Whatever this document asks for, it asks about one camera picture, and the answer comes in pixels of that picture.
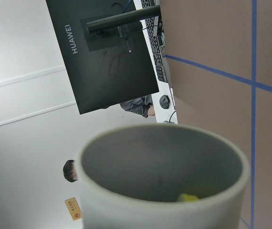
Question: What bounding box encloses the white mug with handle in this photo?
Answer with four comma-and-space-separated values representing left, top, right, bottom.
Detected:
76, 124, 251, 229

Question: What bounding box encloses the yellow green lemon slice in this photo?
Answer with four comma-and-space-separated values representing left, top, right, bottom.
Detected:
177, 193, 199, 202

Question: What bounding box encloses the seated person grey shirt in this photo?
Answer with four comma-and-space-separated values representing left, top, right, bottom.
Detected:
62, 95, 155, 183

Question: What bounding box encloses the black computer mouse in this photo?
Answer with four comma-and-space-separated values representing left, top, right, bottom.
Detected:
159, 95, 170, 109

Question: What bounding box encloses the black monitor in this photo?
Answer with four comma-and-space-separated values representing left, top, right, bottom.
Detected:
46, 0, 159, 114

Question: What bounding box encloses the black keyboard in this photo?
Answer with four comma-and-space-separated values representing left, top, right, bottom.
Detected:
140, 0, 172, 83

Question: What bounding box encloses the orange label sticker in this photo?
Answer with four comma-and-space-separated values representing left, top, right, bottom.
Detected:
65, 197, 82, 221

